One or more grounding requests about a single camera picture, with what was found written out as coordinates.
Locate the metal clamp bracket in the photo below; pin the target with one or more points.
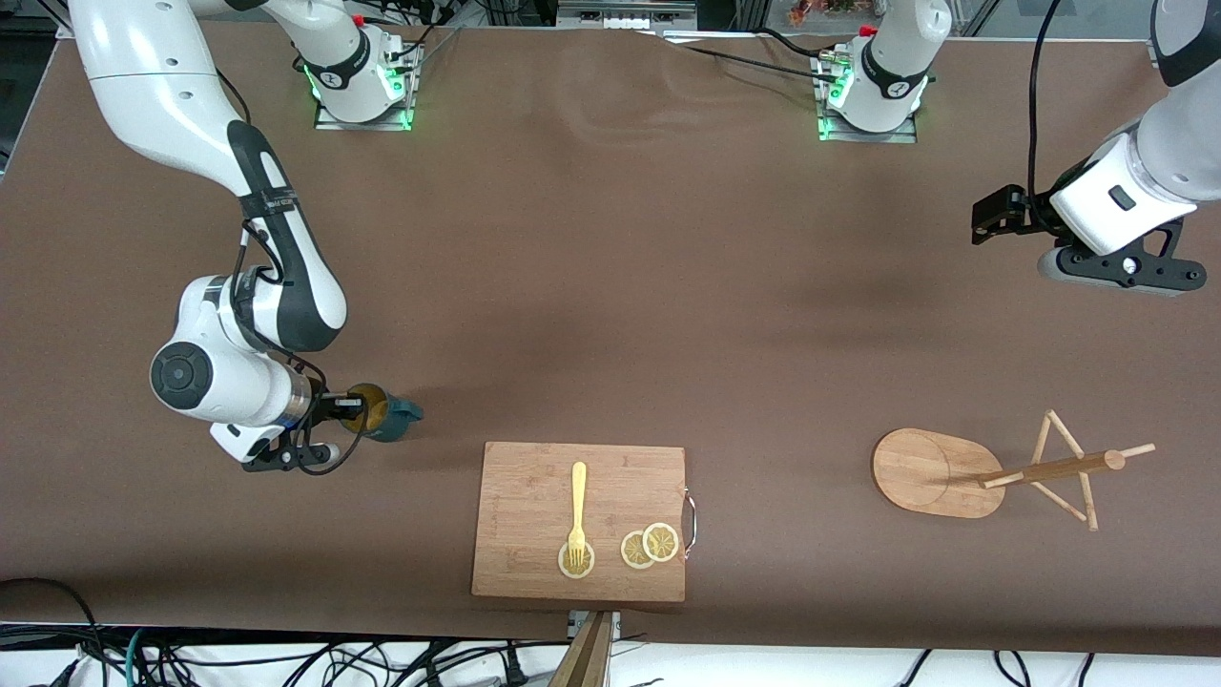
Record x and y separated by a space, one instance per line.
575 622

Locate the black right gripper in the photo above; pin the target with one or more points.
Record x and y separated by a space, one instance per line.
329 407

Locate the teal cup yellow inside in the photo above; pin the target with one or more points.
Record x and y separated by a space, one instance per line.
391 426

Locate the brown table cover sheet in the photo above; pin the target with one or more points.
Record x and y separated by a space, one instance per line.
668 239

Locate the bamboo cutting board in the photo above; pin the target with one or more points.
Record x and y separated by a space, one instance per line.
525 496

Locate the wooden stand legs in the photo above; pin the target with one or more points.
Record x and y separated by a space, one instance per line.
587 658

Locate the lemon slice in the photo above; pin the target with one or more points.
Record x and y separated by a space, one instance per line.
631 551
661 542
588 569

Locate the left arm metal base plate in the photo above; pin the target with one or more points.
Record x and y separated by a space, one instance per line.
863 136

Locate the yellow plastic fork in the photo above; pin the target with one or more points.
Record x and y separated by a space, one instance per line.
578 496

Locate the aluminium frame corner piece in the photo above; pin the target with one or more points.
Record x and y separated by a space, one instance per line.
72 24

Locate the wooden cup rack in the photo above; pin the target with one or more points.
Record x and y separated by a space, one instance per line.
925 472

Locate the grey power strip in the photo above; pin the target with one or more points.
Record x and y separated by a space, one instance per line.
625 13

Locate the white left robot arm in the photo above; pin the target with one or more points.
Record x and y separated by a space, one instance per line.
1173 143

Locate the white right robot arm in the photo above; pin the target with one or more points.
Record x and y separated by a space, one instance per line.
153 86

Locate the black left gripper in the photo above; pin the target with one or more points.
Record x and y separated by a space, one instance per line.
1013 212

